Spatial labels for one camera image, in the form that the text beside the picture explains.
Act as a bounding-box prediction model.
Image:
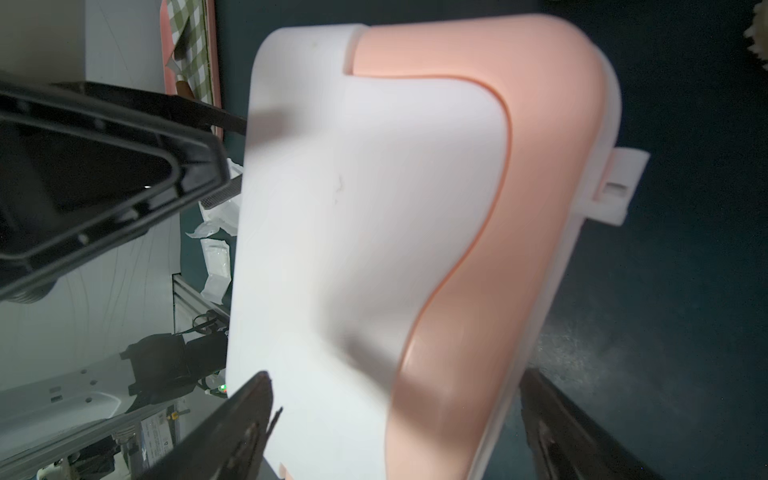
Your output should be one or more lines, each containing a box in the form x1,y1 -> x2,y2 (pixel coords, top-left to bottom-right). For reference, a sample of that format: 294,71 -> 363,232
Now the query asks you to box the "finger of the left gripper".
1,80 -> 230,300
54,81 -> 247,135

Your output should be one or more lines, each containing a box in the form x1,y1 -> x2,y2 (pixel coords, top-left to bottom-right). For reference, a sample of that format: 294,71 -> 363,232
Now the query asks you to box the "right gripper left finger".
141,371 -> 282,480

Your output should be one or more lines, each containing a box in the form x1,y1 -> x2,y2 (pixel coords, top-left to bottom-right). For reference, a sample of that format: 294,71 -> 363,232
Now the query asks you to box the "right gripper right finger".
520,368 -> 660,479

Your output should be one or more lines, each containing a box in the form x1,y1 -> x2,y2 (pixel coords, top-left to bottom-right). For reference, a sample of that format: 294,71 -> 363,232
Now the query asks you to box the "white gauze packet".
186,194 -> 241,239
200,238 -> 232,305

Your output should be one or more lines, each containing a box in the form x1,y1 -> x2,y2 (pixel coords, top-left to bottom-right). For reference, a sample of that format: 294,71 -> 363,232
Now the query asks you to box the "white peach first aid kit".
226,14 -> 649,479

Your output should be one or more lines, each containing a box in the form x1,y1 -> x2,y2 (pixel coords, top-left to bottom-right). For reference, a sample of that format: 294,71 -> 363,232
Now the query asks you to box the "green checkered cloth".
162,0 -> 217,105

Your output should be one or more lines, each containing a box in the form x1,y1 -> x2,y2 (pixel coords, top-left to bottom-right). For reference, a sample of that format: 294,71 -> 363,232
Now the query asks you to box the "pink tray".
159,0 -> 222,107

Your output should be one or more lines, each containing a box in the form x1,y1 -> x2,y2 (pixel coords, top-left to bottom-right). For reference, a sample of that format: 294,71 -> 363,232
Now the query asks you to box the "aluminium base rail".
172,274 -> 230,335

